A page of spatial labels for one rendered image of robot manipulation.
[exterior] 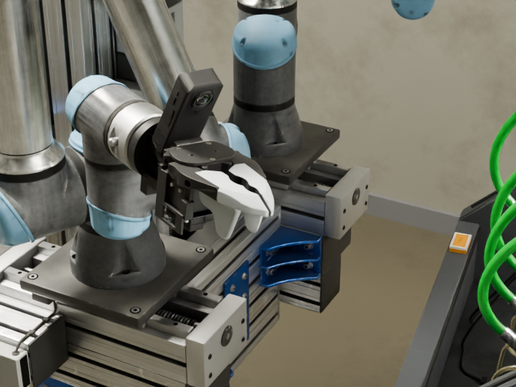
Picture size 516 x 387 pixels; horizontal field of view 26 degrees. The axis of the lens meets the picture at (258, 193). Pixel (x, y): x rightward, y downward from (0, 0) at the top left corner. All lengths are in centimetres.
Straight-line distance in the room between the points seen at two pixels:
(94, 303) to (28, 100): 34
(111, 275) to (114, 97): 48
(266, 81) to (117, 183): 75
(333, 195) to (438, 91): 166
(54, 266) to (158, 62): 49
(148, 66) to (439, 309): 68
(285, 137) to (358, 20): 165
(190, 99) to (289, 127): 95
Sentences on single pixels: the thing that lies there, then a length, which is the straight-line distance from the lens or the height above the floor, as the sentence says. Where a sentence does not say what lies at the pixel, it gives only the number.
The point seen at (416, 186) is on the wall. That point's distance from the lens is 386.
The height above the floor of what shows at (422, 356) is 95.
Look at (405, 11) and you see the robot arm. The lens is 201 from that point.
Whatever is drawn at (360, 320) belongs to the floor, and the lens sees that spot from 343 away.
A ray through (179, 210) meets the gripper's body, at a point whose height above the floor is 141.
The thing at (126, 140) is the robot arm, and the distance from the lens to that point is 125.
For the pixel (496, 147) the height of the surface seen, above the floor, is 127.
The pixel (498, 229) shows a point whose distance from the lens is 154.
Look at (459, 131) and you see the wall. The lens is 372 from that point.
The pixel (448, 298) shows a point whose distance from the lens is 188.
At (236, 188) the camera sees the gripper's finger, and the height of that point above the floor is 146.
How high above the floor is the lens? 201
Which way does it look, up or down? 29 degrees down
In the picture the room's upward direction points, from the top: straight up
